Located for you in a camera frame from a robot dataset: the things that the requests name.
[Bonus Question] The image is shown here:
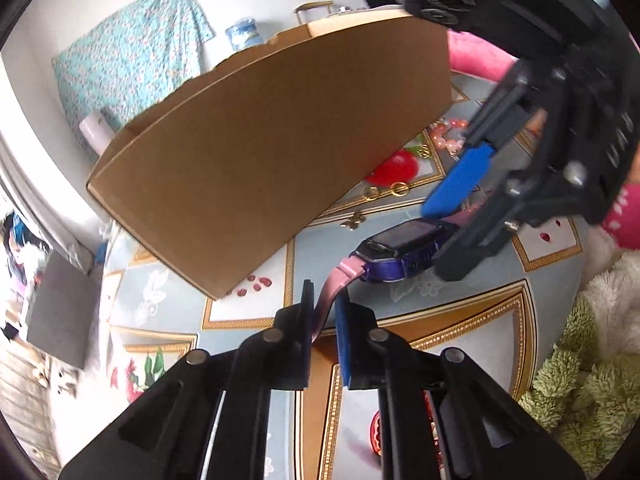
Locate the white fluffy blanket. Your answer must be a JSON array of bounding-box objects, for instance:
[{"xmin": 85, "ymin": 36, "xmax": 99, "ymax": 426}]
[{"xmin": 580, "ymin": 230, "xmax": 640, "ymax": 341}]

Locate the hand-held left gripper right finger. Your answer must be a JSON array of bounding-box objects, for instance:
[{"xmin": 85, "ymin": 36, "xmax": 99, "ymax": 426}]
[{"xmin": 334, "ymin": 292, "xmax": 586, "ymax": 480}]

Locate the pink floral blanket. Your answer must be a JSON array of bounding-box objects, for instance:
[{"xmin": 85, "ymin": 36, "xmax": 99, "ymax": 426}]
[{"xmin": 447, "ymin": 30, "xmax": 640, "ymax": 251}]

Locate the blue water jug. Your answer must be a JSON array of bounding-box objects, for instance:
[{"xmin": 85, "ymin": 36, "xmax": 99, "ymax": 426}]
[{"xmin": 225, "ymin": 17, "xmax": 265, "ymax": 52}]

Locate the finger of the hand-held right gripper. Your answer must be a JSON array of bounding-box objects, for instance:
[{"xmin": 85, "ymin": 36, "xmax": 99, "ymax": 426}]
[
  {"xmin": 434, "ymin": 169, "xmax": 587, "ymax": 282},
  {"xmin": 421, "ymin": 59, "xmax": 535, "ymax": 221}
]

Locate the green fluffy blanket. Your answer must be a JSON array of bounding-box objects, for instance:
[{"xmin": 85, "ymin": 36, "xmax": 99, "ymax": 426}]
[{"xmin": 517, "ymin": 295, "xmax": 640, "ymax": 478}]

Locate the white paper roll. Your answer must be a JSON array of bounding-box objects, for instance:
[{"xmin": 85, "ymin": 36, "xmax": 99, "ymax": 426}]
[{"xmin": 79, "ymin": 112, "xmax": 115, "ymax": 155}]

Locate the teal floral cloth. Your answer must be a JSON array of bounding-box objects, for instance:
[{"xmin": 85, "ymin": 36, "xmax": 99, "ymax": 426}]
[{"xmin": 52, "ymin": 0, "xmax": 216, "ymax": 133}]

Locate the printed fruit tablecloth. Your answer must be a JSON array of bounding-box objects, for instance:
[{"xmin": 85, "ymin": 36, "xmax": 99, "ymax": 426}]
[{"xmin": 102, "ymin": 67, "xmax": 591, "ymax": 480}]

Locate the wooden chair handle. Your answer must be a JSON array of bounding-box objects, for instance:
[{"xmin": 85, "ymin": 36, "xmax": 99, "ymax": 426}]
[{"xmin": 293, "ymin": 1, "xmax": 335, "ymax": 26}]

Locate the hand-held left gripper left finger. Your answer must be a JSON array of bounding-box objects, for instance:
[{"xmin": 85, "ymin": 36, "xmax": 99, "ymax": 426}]
[{"xmin": 57, "ymin": 279, "xmax": 317, "ymax": 480}]

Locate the purple smartwatch with pink strap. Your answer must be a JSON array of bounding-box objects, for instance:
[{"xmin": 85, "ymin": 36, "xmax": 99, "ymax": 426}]
[{"xmin": 311, "ymin": 216, "xmax": 458, "ymax": 342}]

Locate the grey box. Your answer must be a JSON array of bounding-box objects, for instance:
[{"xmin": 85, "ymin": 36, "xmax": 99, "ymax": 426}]
[{"xmin": 26, "ymin": 250, "xmax": 103, "ymax": 371}]

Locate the brown cardboard box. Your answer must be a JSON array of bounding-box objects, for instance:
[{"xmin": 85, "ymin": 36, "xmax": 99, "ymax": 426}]
[{"xmin": 86, "ymin": 6, "xmax": 453, "ymax": 301}]

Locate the pink orange bead bracelet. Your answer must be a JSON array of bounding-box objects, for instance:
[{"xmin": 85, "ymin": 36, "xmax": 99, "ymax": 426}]
[{"xmin": 429, "ymin": 116, "xmax": 473, "ymax": 162}]

